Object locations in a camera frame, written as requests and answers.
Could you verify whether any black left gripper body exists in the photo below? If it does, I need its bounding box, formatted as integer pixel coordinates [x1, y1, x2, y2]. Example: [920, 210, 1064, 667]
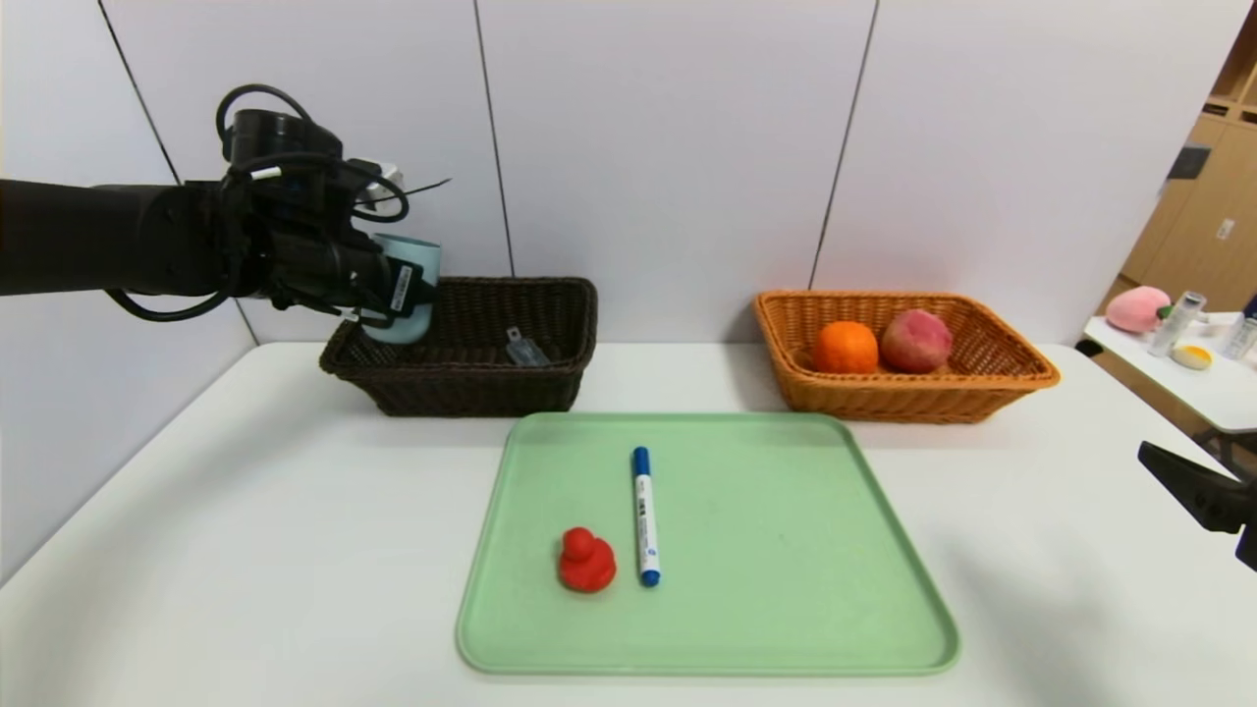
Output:
[328, 234, 425, 319]

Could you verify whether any light blue plastic cup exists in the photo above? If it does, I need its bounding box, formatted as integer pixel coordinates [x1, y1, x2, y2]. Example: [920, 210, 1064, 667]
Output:
[361, 234, 443, 346]

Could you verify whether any clear grey pencil lead case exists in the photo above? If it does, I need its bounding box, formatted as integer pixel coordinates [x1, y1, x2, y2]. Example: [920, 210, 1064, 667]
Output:
[506, 327, 551, 368]

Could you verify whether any orange fruit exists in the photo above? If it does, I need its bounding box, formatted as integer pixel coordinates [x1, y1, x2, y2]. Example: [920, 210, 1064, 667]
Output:
[813, 321, 880, 375]

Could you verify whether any red pink peach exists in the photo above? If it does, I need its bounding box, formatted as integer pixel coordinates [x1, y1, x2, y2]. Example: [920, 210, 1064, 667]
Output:
[880, 309, 954, 374]

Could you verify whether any dark brown wicker basket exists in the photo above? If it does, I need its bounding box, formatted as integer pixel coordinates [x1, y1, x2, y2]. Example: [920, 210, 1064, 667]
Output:
[319, 277, 598, 418]

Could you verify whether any orange wicker basket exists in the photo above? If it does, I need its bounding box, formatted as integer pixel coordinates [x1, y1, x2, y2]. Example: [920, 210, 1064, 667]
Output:
[754, 290, 1062, 425]

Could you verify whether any white marker with blue cap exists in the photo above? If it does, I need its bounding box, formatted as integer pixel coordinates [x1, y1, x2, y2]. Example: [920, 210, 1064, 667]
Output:
[631, 447, 662, 588]

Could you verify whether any red rubber duck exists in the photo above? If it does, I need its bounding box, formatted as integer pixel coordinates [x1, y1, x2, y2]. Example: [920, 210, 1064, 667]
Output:
[558, 527, 618, 594]

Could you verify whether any light green plastic tray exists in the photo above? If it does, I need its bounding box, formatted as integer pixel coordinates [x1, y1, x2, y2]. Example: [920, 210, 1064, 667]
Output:
[455, 412, 961, 679]

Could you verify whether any pink plush toy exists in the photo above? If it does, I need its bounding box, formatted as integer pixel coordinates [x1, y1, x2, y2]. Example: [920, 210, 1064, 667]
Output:
[1107, 286, 1173, 333]

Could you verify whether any clear plastic bottle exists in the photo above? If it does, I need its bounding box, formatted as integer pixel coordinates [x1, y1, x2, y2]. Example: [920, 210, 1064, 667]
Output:
[1149, 291, 1207, 357]

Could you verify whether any white side table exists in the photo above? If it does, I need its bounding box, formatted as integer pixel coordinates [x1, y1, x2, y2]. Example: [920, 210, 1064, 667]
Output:
[1085, 312, 1257, 433]

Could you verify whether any light wooden cabinet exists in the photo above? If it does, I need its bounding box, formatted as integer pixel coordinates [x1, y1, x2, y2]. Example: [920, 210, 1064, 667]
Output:
[1100, 0, 1257, 315]

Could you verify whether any clear bottle with blue cap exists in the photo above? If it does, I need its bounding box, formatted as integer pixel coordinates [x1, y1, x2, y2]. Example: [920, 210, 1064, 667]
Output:
[1223, 295, 1257, 360]

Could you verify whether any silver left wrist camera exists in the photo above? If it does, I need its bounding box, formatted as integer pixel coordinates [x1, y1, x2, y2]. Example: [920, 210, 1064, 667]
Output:
[346, 159, 406, 209]

